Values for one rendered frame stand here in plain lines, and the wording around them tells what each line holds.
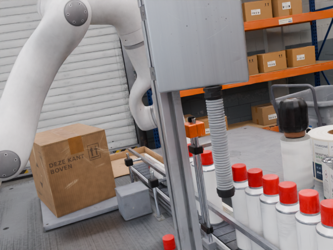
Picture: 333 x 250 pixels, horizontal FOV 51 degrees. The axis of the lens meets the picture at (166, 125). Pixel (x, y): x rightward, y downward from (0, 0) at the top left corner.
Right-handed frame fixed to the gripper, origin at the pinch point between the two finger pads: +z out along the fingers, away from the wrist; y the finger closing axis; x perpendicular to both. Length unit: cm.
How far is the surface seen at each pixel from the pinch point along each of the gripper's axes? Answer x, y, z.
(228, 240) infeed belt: -22.4, -2.8, 14.9
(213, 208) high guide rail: -22.4, -4.2, 6.1
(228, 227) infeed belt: -17.1, 0.7, 12.9
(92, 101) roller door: 374, 37, -129
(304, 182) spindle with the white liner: -19.8, 26.5, 7.8
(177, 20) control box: -52, -14, -31
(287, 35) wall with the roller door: 328, 356, -164
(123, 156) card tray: 87, 0, -21
